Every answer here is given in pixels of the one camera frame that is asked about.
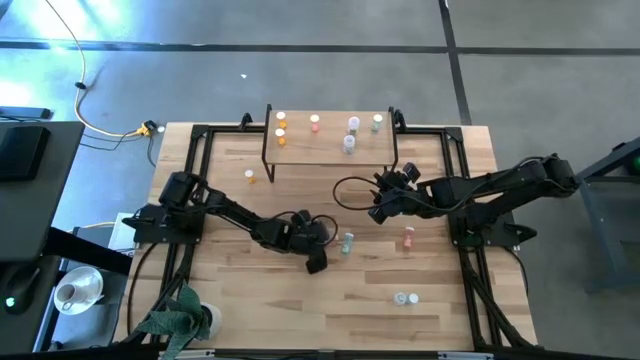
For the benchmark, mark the white plant pot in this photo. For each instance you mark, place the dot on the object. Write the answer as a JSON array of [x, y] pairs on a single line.
[[216, 320]]

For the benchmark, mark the white cup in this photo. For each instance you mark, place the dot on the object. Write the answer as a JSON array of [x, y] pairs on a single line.
[[65, 294]]

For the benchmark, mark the orange medicine bottle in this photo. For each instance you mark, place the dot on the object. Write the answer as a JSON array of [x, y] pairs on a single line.
[[281, 116], [248, 173], [280, 133]]

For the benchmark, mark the green potted plant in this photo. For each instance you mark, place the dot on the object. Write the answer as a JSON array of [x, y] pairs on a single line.
[[175, 320]]

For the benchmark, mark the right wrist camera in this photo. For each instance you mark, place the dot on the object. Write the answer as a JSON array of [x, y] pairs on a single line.
[[411, 173]]

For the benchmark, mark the black computer mouse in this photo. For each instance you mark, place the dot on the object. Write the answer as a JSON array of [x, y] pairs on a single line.
[[20, 290]]

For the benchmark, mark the silver frame bracket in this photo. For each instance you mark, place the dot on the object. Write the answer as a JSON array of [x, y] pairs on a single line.
[[187, 354], [465, 355]]

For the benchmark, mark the yellow power plug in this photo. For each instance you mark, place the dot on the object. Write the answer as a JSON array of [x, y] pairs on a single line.
[[146, 129]]

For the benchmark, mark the grey lower shelf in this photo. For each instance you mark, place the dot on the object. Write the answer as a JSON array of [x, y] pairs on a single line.
[[100, 320]]

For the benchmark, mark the black flat bar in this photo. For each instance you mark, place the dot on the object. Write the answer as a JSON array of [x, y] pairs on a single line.
[[25, 113]]

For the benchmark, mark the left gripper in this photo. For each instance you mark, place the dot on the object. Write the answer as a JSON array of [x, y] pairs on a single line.
[[305, 237]]

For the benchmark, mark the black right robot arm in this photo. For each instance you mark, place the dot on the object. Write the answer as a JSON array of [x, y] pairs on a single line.
[[500, 182]]

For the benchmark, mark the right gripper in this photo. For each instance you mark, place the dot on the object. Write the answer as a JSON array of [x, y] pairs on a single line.
[[400, 195]]

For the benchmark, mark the dark metal cart frame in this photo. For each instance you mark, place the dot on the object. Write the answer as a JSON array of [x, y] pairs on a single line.
[[595, 225]]

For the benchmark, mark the black rectangular device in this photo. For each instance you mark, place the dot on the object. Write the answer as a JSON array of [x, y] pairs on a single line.
[[22, 152]]

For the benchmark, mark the small wooden shelf rack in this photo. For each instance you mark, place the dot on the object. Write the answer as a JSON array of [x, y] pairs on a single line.
[[325, 150]]

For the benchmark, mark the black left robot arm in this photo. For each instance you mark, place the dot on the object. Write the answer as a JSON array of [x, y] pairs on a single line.
[[235, 212]]

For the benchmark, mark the black side desk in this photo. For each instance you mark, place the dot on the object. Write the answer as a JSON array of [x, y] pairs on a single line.
[[40, 210]]

